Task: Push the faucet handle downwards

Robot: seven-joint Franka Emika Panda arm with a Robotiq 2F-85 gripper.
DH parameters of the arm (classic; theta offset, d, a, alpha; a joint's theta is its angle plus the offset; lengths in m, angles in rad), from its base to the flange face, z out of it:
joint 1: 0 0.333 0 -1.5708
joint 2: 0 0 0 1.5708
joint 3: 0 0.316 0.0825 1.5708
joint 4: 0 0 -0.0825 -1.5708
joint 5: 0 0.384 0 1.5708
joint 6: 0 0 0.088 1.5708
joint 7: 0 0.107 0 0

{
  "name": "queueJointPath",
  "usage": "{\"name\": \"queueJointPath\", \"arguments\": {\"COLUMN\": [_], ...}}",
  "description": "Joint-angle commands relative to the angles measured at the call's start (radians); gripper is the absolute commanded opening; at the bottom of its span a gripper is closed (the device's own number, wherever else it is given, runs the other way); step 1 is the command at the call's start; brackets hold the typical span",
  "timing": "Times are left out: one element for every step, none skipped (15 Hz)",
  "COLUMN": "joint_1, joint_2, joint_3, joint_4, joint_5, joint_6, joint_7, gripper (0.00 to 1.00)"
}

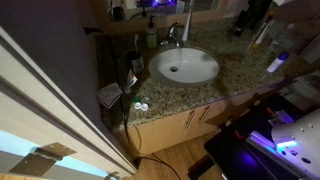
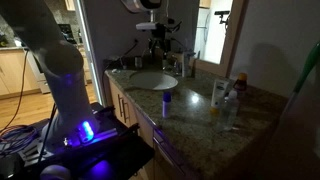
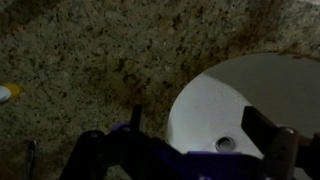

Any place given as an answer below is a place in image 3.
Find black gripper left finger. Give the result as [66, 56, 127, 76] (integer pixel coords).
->
[129, 104, 142, 131]

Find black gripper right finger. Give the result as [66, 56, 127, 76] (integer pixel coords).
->
[241, 106, 278, 154]

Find metal sink drain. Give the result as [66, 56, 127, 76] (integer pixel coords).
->
[215, 136, 236, 152]

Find white oval sink basin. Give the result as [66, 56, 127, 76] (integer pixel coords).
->
[165, 52, 320, 180]

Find white yellow contact lens case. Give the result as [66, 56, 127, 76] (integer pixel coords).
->
[0, 83, 22, 102]

